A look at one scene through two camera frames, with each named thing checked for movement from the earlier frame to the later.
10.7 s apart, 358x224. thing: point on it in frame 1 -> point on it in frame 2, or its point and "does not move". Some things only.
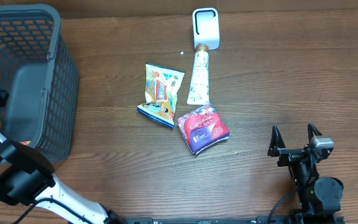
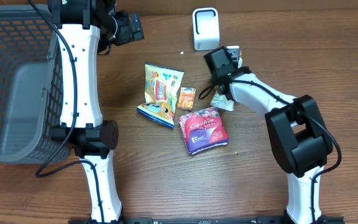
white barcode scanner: [206, 27] does not move
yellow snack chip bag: [162, 86] does not move
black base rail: [260, 219] does not move
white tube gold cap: [199, 93] -> [223, 101]
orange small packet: [25, 143] -> [186, 98]
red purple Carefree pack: [202, 128] does not move
